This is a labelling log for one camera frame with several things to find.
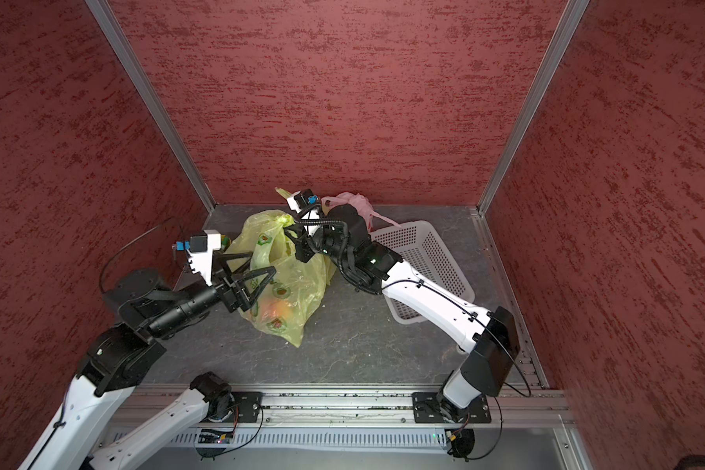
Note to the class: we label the white plastic basket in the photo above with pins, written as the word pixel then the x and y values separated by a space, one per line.
pixel 420 244

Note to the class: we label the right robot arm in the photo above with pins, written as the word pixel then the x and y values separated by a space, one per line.
pixel 488 338

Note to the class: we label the left aluminium corner post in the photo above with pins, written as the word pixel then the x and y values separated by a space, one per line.
pixel 104 16

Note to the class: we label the pink plastic bag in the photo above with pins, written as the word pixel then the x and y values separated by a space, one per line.
pixel 362 206

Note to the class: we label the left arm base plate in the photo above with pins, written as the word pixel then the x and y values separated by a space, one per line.
pixel 235 407

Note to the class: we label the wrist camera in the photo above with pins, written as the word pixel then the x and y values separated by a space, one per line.
pixel 200 250
pixel 305 206

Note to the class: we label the aluminium corner post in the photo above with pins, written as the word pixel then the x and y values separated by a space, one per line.
pixel 567 26
pixel 104 16

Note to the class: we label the green plastic bag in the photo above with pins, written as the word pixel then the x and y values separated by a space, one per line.
pixel 284 193
pixel 297 289

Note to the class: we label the aluminium front rail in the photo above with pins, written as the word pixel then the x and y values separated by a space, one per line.
pixel 356 405

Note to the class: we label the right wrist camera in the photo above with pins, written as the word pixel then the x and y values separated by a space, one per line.
pixel 305 206

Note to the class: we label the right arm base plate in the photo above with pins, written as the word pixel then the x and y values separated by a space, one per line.
pixel 433 408

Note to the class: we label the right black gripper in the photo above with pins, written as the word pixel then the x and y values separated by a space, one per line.
pixel 306 243

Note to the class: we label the right aluminium corner post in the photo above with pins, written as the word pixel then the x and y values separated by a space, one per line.
pixel 567 26

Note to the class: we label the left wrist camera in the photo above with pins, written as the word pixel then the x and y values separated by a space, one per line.
pixel 200 250

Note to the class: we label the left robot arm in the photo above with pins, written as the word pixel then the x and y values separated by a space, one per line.
pixel 120 358

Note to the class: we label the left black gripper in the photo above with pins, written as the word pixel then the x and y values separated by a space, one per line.
pixel 236 297

